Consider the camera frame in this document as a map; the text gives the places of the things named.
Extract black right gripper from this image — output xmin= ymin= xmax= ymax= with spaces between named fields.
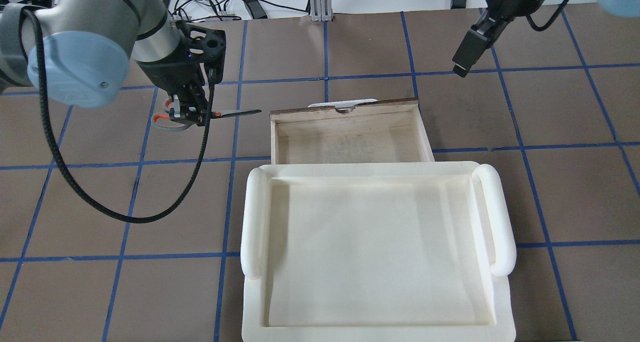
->
xmin=452 ymin=0 xmax=545 ymax=78

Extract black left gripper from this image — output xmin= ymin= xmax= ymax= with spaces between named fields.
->
xmin=135 ymin=21 xmax=227 ymax=127

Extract grey orange scissors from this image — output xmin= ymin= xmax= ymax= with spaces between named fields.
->
xmin=151 ymin=98 xmax=262 ymax=132

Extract light wooden drawer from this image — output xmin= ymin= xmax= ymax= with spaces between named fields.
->
xmin=269 ymin=98 xmax=435 ymax=165

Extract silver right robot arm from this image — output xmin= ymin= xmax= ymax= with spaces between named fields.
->
xmin=452 ymin=0 xmax=639 ymax=78

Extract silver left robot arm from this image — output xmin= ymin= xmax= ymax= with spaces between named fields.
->
xmin=1 ymin=0 xmax=226 ymax=126

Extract brown gridded table mat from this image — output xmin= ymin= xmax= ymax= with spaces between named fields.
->
xmin=0 ymin=2 xmax=640 ymax=342

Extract white plastic tray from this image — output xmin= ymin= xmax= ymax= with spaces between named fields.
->
xmin=240 ymin=160 xmax=517 ymax=342

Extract aluminium frame post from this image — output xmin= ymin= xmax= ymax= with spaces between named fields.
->
xmin=308 ymin=0 xmax=334 ymax=22

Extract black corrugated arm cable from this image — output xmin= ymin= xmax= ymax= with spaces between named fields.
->
xmin=21 ymin=9 xmax=217 ymax=224

